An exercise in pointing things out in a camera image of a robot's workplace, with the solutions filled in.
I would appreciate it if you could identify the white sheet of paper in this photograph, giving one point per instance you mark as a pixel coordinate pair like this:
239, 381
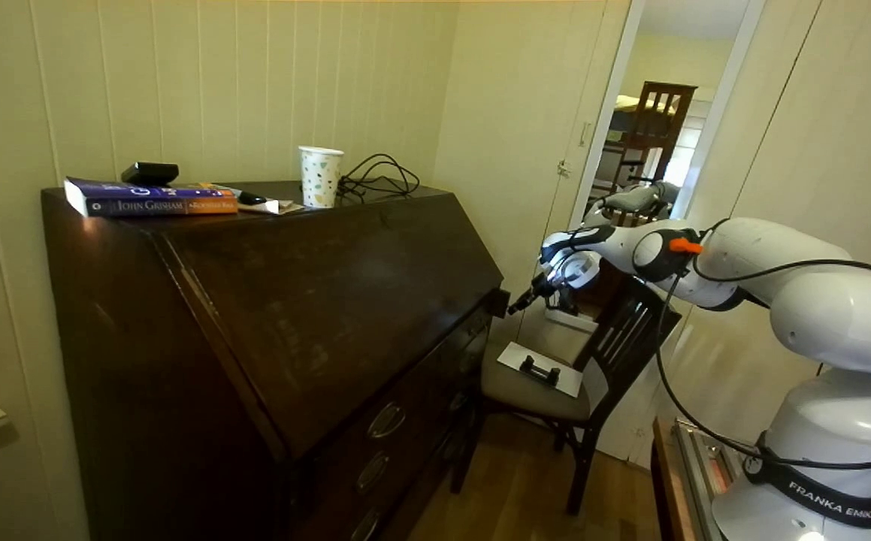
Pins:
514, 357

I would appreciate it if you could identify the desk pull-out board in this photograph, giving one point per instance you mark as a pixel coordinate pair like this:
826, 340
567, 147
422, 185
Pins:
498, 302

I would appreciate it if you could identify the small black box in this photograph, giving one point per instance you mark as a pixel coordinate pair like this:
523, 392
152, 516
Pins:
149, 173

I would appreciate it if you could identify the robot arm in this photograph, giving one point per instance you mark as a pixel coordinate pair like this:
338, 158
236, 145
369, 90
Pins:
818, 308

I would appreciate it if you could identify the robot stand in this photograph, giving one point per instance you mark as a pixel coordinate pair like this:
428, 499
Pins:
687, 481

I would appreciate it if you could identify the spotted paper cup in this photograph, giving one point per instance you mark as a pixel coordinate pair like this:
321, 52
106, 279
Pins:
320, 179

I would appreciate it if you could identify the dark wooden secretary desk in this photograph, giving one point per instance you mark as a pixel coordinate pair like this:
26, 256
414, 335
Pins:
179, 361

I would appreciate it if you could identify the small black clamp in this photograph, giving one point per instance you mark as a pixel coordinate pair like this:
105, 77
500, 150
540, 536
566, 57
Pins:
539, 370

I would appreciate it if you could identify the slanted desk lid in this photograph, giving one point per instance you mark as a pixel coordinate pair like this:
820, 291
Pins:
330, 300

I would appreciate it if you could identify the dark wooden chair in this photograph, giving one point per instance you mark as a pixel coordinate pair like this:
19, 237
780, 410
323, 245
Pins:
533, 394

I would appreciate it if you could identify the purple and orange book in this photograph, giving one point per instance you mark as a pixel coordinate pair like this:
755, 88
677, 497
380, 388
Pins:
149, 201

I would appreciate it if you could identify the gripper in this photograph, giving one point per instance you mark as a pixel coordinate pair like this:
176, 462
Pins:
548, 287

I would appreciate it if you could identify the white papers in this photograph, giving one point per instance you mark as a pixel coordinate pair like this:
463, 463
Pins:
273, 206

